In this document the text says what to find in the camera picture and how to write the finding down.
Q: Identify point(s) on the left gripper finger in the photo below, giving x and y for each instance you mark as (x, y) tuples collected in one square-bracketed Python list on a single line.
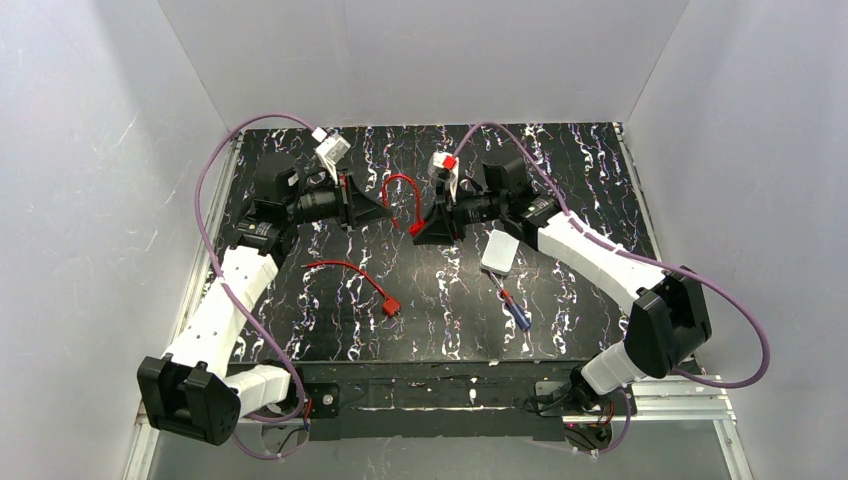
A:
[(360, 214), (356, 197)]

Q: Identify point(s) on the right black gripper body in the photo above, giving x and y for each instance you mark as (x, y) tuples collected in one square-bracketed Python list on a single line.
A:
[(451, 211)]

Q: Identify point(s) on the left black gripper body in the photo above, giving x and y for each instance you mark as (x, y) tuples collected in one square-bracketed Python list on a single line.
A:
[(346, 201)]

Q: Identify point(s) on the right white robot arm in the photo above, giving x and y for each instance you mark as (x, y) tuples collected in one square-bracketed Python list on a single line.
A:
[(668, 317)]

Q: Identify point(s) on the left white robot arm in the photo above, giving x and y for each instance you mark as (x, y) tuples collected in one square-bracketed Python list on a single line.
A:
[(188, 390)]

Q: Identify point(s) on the white rectangular box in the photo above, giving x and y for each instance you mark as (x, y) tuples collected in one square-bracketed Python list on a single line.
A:
[(499, 253)]

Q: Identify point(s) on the blue red screwdriver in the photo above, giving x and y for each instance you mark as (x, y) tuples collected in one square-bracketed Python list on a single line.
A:
[(518, 314)]

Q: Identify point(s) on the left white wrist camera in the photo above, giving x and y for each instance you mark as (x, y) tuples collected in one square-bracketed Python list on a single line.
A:
[(330, 149)]

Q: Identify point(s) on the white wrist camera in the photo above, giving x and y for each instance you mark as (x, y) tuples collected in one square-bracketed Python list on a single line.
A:
[(330, 149), (445, 166)]

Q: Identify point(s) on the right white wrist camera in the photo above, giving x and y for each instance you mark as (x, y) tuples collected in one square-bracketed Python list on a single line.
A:
[(445, 166)]

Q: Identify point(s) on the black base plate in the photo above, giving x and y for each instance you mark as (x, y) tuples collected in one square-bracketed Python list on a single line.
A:
[(357, 400)]

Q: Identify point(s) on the aluminium frame rail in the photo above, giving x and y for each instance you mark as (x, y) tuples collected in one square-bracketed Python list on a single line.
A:
[(145, 437)]

